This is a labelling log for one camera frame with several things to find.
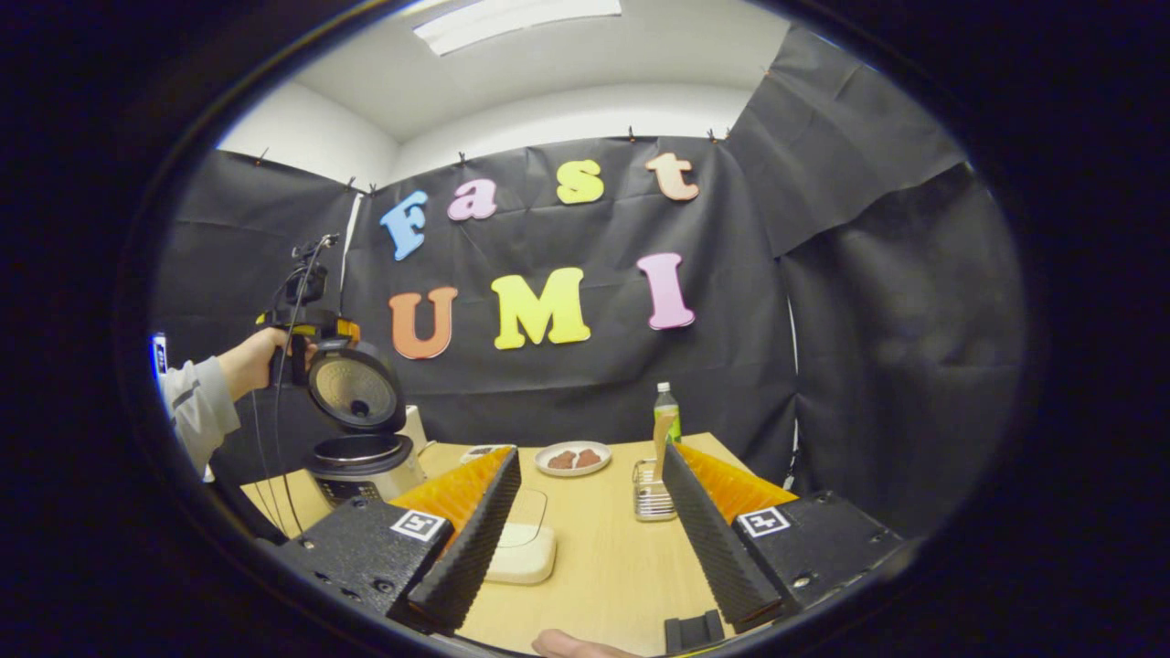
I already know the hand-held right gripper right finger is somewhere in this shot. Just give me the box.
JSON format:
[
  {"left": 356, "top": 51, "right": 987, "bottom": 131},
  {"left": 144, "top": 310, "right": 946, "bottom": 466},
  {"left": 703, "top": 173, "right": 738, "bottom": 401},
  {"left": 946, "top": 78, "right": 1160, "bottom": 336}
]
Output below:
[{"left": 660, "top": 441, "right": 915, "bottom": 633}]

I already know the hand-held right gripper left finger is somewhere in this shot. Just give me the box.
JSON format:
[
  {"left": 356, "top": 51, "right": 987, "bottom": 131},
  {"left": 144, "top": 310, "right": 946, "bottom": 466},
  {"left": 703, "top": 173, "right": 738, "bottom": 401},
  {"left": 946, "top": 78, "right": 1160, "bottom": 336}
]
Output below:
[{"left": 274, "top": 445, "right": 523, "bottom": 634}]

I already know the clear box of rice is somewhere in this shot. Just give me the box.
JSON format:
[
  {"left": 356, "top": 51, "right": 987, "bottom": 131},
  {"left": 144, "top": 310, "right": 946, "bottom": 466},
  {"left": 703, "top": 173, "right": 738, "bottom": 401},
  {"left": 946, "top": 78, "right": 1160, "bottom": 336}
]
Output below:
[{"left": 484, "top": 487, "right": 558, "bottom": 586}]

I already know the metal mesh chopstick holder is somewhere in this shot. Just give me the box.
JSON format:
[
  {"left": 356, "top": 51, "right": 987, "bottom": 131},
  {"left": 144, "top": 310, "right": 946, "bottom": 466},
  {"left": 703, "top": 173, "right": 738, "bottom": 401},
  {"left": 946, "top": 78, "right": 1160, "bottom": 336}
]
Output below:
[{"left": 633, "top": 458, "right": 679, "bottom": 523}]

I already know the wooden spoon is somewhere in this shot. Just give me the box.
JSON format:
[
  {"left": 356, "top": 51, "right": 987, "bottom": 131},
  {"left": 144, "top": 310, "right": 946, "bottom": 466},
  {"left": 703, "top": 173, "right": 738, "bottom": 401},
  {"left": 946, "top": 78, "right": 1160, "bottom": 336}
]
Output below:
[{"left": 651, "top": 409, "right": 679, "bottom": 483}]

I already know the black silver rice cooker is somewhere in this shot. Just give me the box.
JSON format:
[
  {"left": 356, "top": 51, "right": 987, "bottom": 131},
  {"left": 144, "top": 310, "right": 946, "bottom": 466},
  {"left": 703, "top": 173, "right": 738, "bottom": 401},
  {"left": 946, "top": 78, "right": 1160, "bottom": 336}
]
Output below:
[{"left": 303, "top": 336, "right": 429, "bottom": 509}]

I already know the white round plate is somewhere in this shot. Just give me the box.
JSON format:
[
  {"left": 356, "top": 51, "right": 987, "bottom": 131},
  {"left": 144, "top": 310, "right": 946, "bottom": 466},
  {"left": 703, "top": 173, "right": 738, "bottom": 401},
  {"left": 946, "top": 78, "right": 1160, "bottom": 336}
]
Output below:
[{"left": 535, "top": 440, "right": 612, "bottom": 478}]

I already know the green drink bottle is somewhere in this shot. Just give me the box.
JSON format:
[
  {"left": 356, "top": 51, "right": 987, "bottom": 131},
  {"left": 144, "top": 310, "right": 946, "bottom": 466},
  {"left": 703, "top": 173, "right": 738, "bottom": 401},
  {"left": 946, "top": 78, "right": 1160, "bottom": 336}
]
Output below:
[{"left": 654, "top": 382, "right": 682, "bottom": 446}]

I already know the black backdrop cloth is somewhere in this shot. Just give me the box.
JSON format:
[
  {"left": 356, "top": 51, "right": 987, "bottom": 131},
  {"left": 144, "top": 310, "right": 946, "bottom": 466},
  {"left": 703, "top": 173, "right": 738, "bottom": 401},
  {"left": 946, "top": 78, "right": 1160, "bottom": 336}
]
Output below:
[{"left": 151, "top": 23, "right": 1029, "bottom": 540}]

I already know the long ceiling light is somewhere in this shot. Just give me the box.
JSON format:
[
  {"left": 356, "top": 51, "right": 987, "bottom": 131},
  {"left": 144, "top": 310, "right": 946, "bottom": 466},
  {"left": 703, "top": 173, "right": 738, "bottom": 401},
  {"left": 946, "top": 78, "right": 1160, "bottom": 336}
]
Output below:
[{"left": 411, "top": 0, "right": 622, "bottom": 56}]

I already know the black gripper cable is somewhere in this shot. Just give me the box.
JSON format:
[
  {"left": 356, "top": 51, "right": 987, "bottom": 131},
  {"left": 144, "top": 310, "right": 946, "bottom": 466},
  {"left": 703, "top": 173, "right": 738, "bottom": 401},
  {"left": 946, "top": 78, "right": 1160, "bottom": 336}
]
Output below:
[{"left": 249, "top": 242, "right": 330, "bottom": 540}]

